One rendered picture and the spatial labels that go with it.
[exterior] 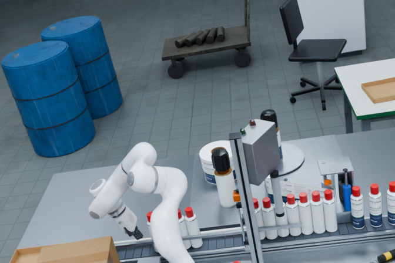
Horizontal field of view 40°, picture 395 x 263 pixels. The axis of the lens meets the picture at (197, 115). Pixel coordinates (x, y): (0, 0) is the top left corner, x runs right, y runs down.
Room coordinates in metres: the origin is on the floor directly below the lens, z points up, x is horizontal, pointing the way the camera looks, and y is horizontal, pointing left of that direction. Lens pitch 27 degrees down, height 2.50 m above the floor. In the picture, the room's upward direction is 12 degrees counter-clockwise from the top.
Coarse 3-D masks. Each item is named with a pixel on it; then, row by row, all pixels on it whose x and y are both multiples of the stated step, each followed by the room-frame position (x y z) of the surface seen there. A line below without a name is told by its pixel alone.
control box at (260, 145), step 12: (264, 120) 1.83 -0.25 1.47; (252, 132) 1.76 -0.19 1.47; (264, 132) 1.75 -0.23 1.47; (276, 132) 1.80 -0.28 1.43; (252, 144) 1.68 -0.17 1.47; (264, 144) 1.73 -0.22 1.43; (276, 144) 1.79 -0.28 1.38; (252, 156) 1.68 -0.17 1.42; (264, 156) 1.72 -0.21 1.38; (276, 156) 1.78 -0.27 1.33; (252, 168) 1.69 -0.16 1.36; (264, 168) 1.71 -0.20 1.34; (252, 180) 1.70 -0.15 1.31; (264, 180) 1.71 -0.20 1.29
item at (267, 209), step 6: (264, 198) 1.86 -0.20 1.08; (264, 204) 1.84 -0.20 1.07; (270, 204) 1.85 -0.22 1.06; (264, 210) 1.84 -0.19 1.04; (270, 210) 1.83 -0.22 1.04; (264, 216) 1.84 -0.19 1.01; (270, 216) 1.83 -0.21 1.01; (264, 222) 1.85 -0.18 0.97; (270, 222) 1.83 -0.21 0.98; (270, 234) 1.83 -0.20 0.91; (276, 234) 1.84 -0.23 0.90
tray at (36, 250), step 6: (42, 246) 2.15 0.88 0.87; (48, 246) 2.14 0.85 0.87; (18, 252) 2.17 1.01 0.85; (24, 252) 2.16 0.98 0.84; (30, 252) 2.16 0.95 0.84; (36, 252) 2.15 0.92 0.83; (12, 258) 2.11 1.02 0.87; (18, 258) 2.14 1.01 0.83; (24, 258) 2.13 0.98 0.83; (30, 258) 2.12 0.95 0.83; (36, 258) 2.11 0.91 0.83
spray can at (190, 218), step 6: (186, 210) 1.90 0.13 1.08; (192, 210) 1.90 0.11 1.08; (186, 216) 1.90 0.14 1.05; (192, 216) 1.89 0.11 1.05; (186, 222) 1.89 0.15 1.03; (192, 222) 1.88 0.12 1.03; (192, 228) 1.88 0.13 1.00; (198, 228) 1.89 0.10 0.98; (192, 234) 1.88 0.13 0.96; (198, 234) 1.88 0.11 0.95; (192, 240) 1.88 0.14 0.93; (198, 240) 1.88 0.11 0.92; (192, 246) 1.89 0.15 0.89; (198, 246) 1.88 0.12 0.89
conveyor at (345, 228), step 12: (348, 228) 1.80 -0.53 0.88; (372, 228) 1.77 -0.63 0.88; (384, 228) 1.75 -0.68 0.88; (204, 240) 1.92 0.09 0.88; (216, 240) 1.91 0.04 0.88; (228, 240) 1.89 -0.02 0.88; (240, 240) 1.87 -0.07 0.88; (264, 240) 1.84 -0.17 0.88; (276, 240) 1.82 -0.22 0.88; (288, 240) 1.81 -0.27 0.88; (120, 252) 1.96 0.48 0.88; (132, 252) 1.95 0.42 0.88; (144, 252) 1.93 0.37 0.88
